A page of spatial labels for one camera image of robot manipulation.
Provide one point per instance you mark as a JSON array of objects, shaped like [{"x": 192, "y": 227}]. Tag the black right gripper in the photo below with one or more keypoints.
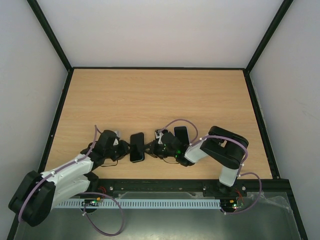
[{"x": 155, "y": 148}]

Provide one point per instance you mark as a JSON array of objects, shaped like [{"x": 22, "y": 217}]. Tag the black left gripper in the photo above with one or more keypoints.
[{"x": 124, "y": 149}]

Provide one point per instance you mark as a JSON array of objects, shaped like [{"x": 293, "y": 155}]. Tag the white-edged black phone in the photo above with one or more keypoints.
[{"x": 181, "y": 132}]

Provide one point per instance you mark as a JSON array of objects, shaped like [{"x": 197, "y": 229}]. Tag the green-edged black phone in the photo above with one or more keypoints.
[{"x": 137, "y": 147}]

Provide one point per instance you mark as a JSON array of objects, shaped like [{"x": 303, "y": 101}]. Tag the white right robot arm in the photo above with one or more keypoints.
[{"x": 226, "y": 147}]

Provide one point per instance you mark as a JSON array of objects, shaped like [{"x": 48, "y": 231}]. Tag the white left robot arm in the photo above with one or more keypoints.
[{"x": 39, "y": 193}]

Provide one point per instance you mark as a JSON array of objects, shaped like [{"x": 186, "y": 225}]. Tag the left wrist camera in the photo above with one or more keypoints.
[{"x": 117, "y": 138}]

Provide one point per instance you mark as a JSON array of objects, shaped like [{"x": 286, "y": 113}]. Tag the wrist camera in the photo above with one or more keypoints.
[
  {"x": 158, "y": 133},
  {"x": 117, "y": 138}
]

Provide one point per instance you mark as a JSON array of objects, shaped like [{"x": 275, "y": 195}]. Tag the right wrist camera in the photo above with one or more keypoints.
[{"x": 158, "y": 133}]

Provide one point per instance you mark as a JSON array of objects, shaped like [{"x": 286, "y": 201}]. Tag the black enclosure frame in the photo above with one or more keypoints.
[{"x": 275, "y": 184}]

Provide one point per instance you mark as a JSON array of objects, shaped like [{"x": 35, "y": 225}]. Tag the light blue cable duct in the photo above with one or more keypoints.
[{"x": 141, "y": 204}]

